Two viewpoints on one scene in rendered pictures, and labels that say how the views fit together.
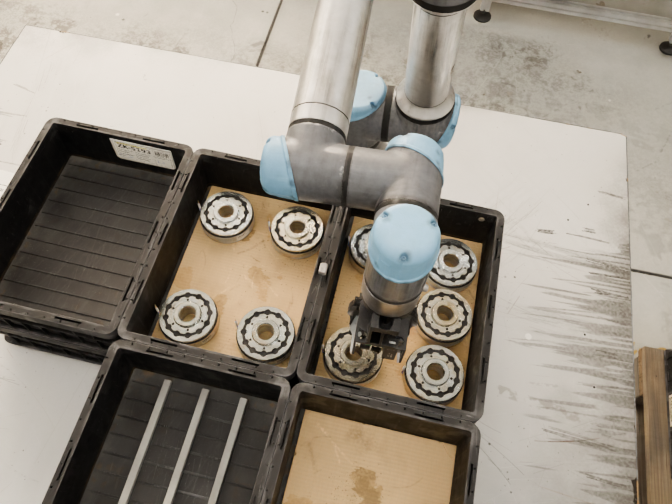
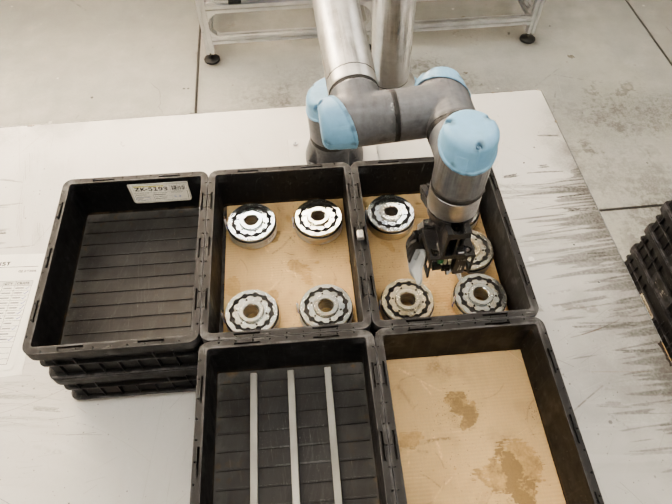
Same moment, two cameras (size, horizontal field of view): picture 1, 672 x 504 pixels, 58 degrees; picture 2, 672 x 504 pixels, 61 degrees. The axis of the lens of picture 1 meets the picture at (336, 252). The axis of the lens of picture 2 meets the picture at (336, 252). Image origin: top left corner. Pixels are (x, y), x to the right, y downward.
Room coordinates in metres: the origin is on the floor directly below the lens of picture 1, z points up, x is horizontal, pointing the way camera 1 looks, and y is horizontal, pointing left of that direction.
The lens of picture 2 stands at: (-0.15, 0.22, 1.81)
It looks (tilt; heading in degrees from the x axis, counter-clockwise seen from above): 55 degrees down; 346
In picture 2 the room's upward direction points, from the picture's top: straight up
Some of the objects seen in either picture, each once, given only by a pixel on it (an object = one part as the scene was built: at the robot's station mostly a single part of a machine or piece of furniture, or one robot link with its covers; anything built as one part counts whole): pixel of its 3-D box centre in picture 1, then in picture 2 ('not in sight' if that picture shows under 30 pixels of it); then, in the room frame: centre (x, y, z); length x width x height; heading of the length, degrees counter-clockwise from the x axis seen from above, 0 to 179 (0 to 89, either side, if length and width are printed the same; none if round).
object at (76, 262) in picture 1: (89, 233); (134, 270); (0.55, 0.46, 0.87); 0.40 x 0.30 x 0.11; 171
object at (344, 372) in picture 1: (353, 353); (407, 300); (0.35, -0.04, 0.86); 0.10 x 0.10 x 0.01
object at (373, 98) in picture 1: (359, 109); (334, 110); (0.88, -0.03, 0.90); 0.13 x 0.12 x 0.14; 84
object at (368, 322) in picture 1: (384, 315); (446, 233); (0.33, -0.07, 1.10); 0.09 x 0.08 x 0.12; 174
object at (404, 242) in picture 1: (401, 252); (463, 156); (0.34, -0.07, 1.26); 0.09 x 0.08 x 0.11; 174
